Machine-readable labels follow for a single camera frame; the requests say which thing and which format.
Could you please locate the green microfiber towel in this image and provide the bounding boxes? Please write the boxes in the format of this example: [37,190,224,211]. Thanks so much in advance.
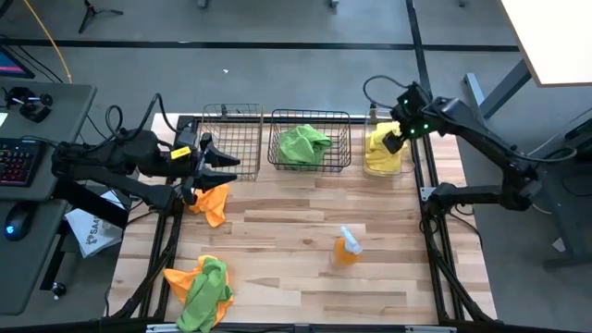
[277,129,321,167]
[295,123,334,152]
[176,257,234,333]

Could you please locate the black aluminium frame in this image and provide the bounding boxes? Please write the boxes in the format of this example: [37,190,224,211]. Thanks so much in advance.
[110,114,499,326]

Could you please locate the grey table leg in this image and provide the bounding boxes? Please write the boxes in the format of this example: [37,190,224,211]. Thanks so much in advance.
[463,59,533,121]

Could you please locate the black desk cable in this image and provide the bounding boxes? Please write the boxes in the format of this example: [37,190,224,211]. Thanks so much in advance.
[85,115,108,141]

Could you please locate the grey desk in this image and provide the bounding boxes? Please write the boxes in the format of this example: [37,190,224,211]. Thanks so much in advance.
[0,81,97,315]

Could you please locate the orange microfiber towel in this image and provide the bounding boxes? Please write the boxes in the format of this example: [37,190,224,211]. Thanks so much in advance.
[189,183,230,228]

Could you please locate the black tripod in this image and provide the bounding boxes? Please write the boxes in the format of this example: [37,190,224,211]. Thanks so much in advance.
[78,0,125,34]

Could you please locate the yellow cable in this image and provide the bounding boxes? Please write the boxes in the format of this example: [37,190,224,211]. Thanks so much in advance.
[22,0,73,84]

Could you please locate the orange and green cloths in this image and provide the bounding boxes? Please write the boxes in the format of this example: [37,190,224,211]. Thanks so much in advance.
[162,254,235,325]

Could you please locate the black wire basket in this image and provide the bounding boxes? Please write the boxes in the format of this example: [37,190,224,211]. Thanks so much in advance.
[266,109,352,174]

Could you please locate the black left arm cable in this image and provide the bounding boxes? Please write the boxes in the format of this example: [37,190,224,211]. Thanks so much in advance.
[105,92,179,140]

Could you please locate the bronze wire basket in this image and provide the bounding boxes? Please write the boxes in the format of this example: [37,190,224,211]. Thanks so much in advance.
[198,103,265,181]

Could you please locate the white cable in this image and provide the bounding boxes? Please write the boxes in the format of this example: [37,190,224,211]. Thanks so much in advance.
[526,133,559,156]

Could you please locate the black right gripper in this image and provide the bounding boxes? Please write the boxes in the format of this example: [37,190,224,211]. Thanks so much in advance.
[382,82,436,155]

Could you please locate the white table top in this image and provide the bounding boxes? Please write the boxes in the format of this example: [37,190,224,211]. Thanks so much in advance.
[500,0,592,88]

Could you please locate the spray bottle with orange liquid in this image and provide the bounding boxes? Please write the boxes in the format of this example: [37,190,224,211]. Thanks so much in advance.
[332,225,364,268]

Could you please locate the black controller device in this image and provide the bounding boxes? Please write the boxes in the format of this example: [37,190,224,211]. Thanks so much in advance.
[4,86,55,124]

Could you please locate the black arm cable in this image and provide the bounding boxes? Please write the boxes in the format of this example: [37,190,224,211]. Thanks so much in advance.
[105,92,179,140]
[363,75,411,110]

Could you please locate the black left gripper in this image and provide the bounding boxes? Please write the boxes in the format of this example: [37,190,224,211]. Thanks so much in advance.
[168,132,241,205]

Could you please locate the black computer mouse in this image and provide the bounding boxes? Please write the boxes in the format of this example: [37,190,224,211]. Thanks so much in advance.
[3,202,36,242]

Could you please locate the clear plastic container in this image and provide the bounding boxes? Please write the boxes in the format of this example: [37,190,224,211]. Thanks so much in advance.
[363,108,416,178]

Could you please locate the computer monitor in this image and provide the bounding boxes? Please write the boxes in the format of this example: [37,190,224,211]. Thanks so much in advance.
[0,45,36,80]

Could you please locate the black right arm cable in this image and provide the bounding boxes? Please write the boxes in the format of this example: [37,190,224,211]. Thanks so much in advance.
[363,75,411,110]

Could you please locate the white printed paper bag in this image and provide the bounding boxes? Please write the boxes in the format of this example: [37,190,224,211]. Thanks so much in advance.
[64,191,125,259]

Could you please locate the black backlit keyboard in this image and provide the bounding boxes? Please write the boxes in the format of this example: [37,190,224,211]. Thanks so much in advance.
[0,137,47,188]

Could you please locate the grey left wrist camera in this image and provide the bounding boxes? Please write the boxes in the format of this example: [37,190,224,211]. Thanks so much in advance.
[178,128,199,149]

